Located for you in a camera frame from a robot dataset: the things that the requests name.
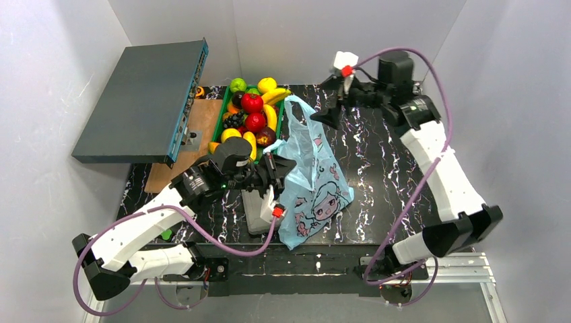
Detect dark red fake apple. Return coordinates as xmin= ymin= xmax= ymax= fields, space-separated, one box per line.
xmin=255 ymin=127 xmax=277 ymax=147

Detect light blue plastic bag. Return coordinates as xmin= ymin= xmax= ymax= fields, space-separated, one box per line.
xmin=263 ymin=95 xmax=354 ymax=250

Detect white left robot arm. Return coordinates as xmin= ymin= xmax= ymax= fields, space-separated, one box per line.
xmin=72 ymin=137 xmax=296 ymax=301

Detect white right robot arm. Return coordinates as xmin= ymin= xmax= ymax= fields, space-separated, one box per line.
xmin=311 ymin=48 xmax=503 ymax=268

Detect red fake pomegranate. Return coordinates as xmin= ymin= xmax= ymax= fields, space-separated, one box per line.
xmin=244 ymin=112 xmax=267 ymax=134

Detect yellow fake banana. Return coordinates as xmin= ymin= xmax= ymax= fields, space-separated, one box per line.
xmin=261 ymin=87 xmax=291 ymax=106
xmin=263 ymin=104 xmax=278 ymax=131

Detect yellow fake lemon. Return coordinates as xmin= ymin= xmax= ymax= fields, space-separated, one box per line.
xmin=220 ymin=128 xmax=242 ymax=143

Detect dark fake grapes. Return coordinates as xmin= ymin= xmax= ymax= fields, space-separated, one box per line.
xmin=223 ymin=111 xmax=246 ymax=129

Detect orange fake mango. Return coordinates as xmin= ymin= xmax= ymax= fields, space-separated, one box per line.
xmin=207 ymin=141 xmax=221 ymax=154

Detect green plastic fruit crate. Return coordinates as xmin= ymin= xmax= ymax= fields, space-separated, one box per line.
xmin=211 ymin=85 xmax=284 ymax=162

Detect wooden board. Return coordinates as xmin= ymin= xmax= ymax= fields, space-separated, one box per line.
xmin=144 ymin=100 xmax=223 ymax=193

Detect green bone-shaped toy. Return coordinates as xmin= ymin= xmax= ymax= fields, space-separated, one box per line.
xmin=160 ymin=229 xmax=174 ymax=242

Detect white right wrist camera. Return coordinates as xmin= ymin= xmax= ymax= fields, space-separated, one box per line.
xmin=330 ymin=51 xmax=359 ymax=93

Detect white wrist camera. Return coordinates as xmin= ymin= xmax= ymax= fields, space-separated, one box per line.
xmin=330 ymin=51 xmax=359 ymax=93
xmin=260 ymin=186 xmax=286 ymax=223

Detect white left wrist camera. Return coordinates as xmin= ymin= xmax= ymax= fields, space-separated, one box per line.
xmin=260 ymin=186 xmax=286 ymax=223

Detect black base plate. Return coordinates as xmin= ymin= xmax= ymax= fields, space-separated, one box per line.
xmin=162 ymin=242 xmax=447 ymax=297

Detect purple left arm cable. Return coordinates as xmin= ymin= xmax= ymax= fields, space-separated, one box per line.
xmin=73 ymin=205 xmax=282 ymax=318

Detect dark grey network switch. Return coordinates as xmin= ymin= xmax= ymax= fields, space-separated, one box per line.
xmin=71 ymin=39 xmax=209 ymax=167

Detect aluminium frame rail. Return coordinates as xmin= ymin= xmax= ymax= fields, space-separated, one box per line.
xmin=82 ymin=252 xmax=496 ymax=323

